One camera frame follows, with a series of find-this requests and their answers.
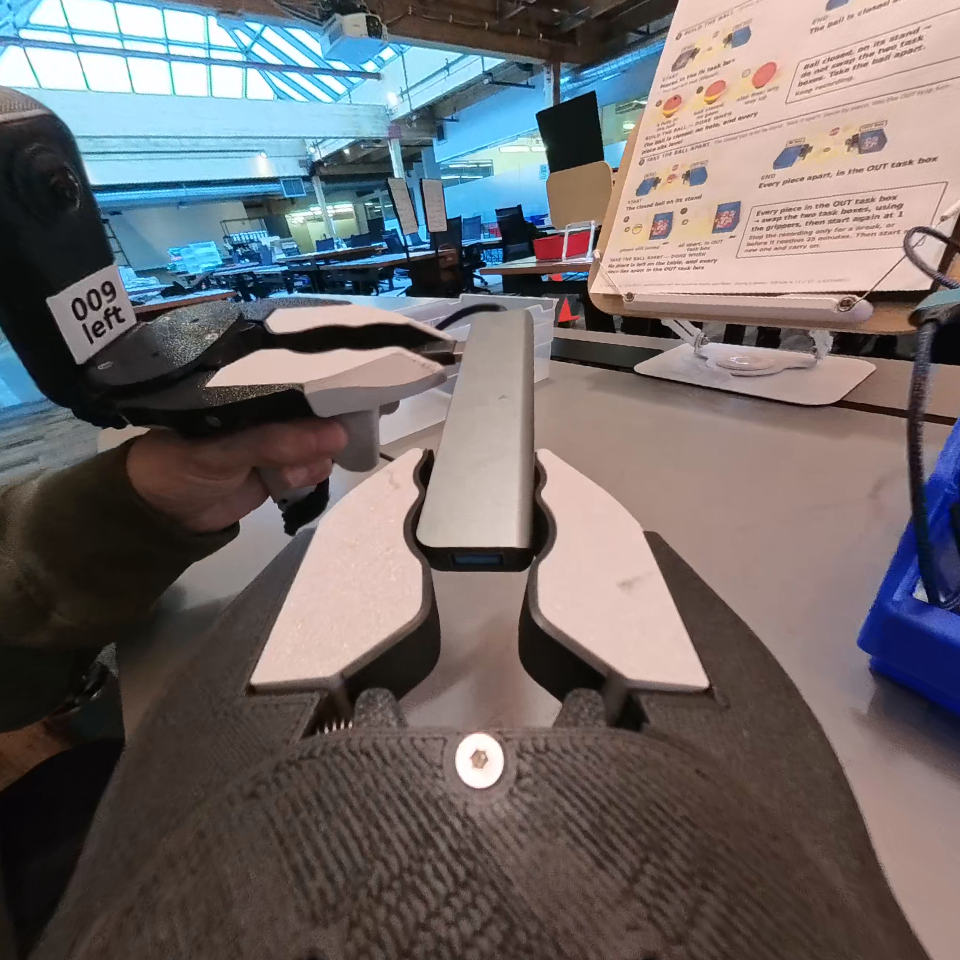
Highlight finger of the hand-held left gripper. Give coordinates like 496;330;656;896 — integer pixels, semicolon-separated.
264;305;459;360
202;346;453;475

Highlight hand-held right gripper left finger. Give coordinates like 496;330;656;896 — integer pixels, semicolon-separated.
249;447;441;699

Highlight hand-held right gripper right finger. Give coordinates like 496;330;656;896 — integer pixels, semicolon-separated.
521;447;711;700

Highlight usb hub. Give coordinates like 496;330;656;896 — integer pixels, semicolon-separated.
414;309;544;575

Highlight blue plastic bin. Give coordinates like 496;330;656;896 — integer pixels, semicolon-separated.
857;416;960;710

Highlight blue black braided cable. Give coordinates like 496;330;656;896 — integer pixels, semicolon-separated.
902;225;960;605

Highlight person's left forearm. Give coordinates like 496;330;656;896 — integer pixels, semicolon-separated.
0;441;243;735

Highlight grey desk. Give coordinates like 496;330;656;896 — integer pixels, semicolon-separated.
112;294;960;960

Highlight person's left hand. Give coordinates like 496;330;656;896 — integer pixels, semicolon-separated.
124;416;351;537

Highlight wooden table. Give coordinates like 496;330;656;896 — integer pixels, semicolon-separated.
480;255;594;297

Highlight black office chair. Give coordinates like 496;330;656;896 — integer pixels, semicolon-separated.
495;206;535;264

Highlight clear plastic tub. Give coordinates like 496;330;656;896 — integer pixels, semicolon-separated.
375;294;564;460

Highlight rounded wooden board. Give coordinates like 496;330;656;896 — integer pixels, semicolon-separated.
546;160;614;230

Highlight white ceiling-mounted unit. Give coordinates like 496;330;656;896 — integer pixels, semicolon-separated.
321;11;388;65

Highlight white document stand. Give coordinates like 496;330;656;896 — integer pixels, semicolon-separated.
621;291;879;408

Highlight black monitor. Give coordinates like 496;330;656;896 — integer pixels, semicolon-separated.
536;91;606;175

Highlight instruction sheet on stand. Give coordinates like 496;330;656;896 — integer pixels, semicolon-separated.
587;0;960;337

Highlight printed instruction sheet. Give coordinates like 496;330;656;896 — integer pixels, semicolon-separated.
588;0;960;301

